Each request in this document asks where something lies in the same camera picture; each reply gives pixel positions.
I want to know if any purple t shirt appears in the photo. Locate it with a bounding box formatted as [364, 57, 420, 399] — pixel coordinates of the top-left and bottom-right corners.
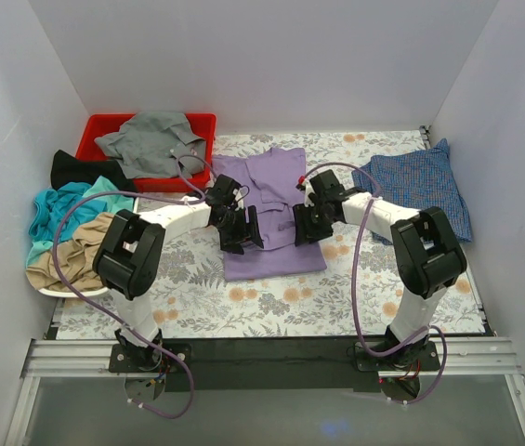
[212, 147, 326, 282]

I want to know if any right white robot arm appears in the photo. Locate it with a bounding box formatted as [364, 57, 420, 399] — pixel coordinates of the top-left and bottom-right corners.
[293, 170, 467, 370]

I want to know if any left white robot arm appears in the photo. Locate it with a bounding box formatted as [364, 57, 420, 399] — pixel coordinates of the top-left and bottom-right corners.
[93, 175, 264, 372]

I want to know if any floral table mat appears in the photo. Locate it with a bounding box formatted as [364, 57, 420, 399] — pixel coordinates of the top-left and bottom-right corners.
[56, 129, 484, 340]

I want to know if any blue checkered folded shirt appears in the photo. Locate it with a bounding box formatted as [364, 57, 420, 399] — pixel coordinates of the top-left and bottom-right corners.
[352, 138, 473, 243]

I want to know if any red plastic bin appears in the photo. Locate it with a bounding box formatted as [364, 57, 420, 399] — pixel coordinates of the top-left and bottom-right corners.
[75, 113, 217, 192]

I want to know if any grey collared shirt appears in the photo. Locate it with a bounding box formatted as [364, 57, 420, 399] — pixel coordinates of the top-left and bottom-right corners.
[95, 111, 206, 179]

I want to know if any beige shirt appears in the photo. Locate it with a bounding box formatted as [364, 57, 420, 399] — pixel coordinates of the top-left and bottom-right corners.
[25, 212, 114, 292]

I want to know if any black shirt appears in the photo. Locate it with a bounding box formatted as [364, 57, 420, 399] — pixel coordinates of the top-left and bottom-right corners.
[50, 151, 138, 192]

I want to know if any teal shirt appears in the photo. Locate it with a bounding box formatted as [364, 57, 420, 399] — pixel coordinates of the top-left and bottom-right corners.
[25, 176, 134, 267]

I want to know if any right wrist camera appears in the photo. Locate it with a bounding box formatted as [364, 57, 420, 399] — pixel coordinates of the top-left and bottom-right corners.
[296, 176, 317, 207]

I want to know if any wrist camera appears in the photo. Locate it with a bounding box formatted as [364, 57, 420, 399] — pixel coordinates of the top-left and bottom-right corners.
[233, 185, 250, 209]
[296, 176, 317, 207]

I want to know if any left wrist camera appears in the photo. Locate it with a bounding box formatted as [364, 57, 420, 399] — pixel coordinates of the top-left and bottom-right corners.
[233, 185, 250, 209]

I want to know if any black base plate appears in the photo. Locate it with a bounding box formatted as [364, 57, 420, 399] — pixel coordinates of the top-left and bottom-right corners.
[108, 336, 440, 394]

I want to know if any aluminium frame rail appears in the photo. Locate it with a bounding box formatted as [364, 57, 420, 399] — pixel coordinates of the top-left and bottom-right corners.
[21, 335, 525, 438]

